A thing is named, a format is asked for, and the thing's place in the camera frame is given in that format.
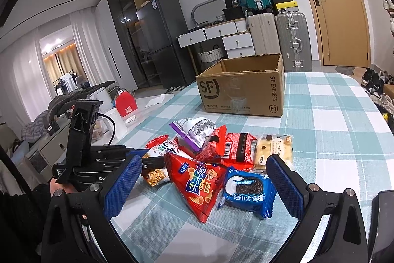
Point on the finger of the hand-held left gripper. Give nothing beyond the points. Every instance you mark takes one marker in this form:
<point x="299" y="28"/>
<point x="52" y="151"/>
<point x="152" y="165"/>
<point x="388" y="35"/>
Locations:
<point x="114" y="151"/>
<point x="152" y="164"/>

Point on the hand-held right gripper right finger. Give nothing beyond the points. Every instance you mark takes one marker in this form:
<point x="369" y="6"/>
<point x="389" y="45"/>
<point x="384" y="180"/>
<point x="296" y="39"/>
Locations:
<point x="286" y="186"/>

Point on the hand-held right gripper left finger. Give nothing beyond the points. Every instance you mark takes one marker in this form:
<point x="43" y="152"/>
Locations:
<point x="123" y="186"/>

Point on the white red noodle snack packet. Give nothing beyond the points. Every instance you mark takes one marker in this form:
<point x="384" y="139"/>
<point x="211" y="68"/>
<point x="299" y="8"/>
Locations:
<point x="155" y="176"/>

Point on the blue cookie packet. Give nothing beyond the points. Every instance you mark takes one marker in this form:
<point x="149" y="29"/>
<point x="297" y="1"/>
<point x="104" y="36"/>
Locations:
<point x="249" y="192"/>

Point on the cream bread packet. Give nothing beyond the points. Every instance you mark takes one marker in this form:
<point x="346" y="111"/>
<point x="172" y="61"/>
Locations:
<point x="272" y="144"/>

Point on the red triangular chips bag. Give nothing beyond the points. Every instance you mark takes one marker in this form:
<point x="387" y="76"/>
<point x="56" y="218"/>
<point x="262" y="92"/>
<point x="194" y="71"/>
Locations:
<point x="194" y="186"/>

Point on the purple silver snack packet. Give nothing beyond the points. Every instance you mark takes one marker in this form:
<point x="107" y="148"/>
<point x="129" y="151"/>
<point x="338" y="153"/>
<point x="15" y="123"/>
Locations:
<point x="194" y="130"/>

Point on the red packet with barcode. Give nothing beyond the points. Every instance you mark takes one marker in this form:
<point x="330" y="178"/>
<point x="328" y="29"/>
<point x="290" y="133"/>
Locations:
<point x="238" y="149"/>

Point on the red packet with black stripe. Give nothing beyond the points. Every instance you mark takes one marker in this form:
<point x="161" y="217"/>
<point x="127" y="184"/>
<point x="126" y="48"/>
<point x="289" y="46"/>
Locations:
<point x="214" y="142"/>

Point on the brown cardboard box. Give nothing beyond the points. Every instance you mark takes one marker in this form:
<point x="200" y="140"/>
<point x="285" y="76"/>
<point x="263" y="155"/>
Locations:
<point x="240" y="93"/>

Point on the person's left forearm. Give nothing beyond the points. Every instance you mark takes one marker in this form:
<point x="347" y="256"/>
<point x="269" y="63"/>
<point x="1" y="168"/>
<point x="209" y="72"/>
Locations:
<point x="21" y="220"/>

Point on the person's left hand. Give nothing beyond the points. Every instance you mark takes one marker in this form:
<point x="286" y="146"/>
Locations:
<point x="57" y="186"/>

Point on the white low cabinet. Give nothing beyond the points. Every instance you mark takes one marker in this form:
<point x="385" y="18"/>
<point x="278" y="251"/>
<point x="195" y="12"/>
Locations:
<point x="52" y="146"/>

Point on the dark clothes pile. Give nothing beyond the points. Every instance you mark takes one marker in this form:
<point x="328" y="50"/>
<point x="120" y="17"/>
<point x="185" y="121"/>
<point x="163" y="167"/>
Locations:
<point x="40" y="127"/>

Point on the white cloth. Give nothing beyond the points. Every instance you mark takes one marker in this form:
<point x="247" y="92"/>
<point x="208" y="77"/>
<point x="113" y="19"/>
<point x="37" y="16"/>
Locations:
<point x="155" y="100"/>

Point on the teal checked tablecloth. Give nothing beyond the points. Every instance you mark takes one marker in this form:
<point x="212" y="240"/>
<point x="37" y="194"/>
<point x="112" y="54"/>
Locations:
<point x="323" y="127"/>

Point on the striped floor mat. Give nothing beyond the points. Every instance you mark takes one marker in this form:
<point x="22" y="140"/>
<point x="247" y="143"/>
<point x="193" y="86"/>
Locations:
<point x="177" y="89"/>

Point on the white curtain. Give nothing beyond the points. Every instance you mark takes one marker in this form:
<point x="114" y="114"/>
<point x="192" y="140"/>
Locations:
<point x="89" y="44"/>

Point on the dark glass cabinet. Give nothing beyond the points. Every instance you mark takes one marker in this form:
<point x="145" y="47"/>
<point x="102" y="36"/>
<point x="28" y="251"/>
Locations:
<point x="123" y="35"/>

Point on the wicker basket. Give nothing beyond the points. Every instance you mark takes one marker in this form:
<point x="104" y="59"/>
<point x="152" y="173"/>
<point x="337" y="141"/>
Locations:
<point x="211" y="58"/>

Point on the grey refrigerator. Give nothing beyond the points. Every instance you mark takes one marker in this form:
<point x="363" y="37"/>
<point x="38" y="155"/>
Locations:
<point x="163" y="35"/>

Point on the grey door rug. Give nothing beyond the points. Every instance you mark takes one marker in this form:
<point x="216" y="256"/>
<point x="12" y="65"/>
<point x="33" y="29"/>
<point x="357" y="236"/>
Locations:
<point x="344" y="70"/>

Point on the pile of shoes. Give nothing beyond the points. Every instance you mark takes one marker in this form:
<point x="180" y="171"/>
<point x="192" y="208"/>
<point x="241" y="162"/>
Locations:
<point x="377" y="87"/>

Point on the silver suitcase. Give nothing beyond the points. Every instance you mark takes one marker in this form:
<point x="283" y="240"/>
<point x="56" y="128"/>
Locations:
<point x="294" y="41"/>

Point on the white drawer desk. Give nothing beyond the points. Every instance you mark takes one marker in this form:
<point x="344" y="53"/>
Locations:
<point x="237" y="41"/>

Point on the beige suitcase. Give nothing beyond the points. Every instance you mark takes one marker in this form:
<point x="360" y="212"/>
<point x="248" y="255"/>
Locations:
<point x="263" y="35"/>

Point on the black bag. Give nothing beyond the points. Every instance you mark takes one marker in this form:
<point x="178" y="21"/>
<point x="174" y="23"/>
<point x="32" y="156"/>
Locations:
<point x="234" y="14"/>

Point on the wooden door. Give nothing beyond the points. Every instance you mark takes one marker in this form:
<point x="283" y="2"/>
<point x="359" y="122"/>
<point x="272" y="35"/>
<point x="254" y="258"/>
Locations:
<point x="335" y="4"/>

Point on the arched metal frame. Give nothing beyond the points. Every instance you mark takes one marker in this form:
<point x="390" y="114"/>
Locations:
<point x="200" y="5"/>

